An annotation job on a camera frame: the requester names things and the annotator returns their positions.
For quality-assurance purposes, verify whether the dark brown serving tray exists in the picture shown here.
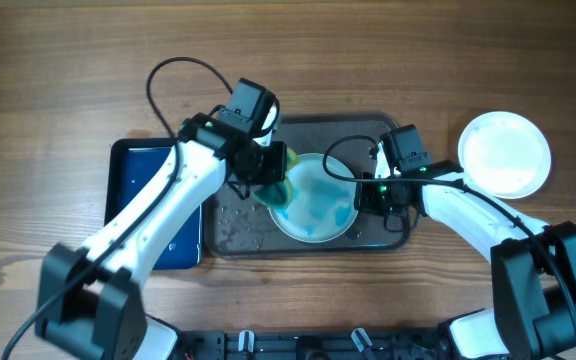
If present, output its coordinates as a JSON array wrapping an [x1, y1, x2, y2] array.
[[203, 112, 410, 258]]

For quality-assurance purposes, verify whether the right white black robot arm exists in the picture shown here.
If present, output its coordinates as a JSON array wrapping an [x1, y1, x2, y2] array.
[[355, 125, 576, 359]]

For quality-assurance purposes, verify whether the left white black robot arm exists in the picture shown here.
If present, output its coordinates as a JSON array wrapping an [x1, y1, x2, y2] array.
[[31, 79, 287, 359]]

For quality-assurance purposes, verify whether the blue water tray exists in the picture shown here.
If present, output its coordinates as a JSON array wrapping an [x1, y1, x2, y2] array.
[[104, 138, 204, 270]]

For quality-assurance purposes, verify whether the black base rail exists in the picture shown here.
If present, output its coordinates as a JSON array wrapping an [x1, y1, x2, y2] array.
[[170, 328, 461, 360]]

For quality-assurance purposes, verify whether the green yellow sponge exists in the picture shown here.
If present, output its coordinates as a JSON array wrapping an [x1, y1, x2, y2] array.
[[252, 145, 299, 209]]

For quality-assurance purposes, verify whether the white plate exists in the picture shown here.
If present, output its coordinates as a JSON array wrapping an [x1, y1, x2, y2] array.
[[269, 153, 358, 244], [457, 111, 552, 199]]

